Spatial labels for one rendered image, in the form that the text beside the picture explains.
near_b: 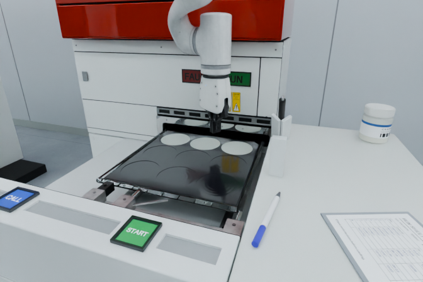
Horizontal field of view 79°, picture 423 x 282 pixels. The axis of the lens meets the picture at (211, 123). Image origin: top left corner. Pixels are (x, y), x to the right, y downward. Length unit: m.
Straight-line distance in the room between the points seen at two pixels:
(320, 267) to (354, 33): 2.09
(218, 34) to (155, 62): 0.36
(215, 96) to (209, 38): 0.15
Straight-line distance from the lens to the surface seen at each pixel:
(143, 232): 0.43
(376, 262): 0.43
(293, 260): 0.40
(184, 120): 0.96
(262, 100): 0.87
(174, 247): 0.42
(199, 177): 0.67
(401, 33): 2.42
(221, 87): 0.69
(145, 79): 1.01
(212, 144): 0.84
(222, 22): 0.69
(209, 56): 0.69
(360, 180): 0.61
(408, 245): 0.48
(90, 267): 0.47
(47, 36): 3.59
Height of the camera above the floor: 1.25
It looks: 20 degrees down
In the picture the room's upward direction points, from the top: straight up
